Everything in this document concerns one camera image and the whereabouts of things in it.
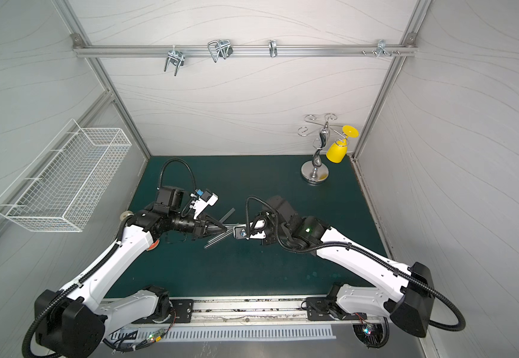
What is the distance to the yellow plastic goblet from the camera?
91 cm

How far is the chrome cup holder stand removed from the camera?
94 centimetres

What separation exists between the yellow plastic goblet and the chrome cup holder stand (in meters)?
0.03
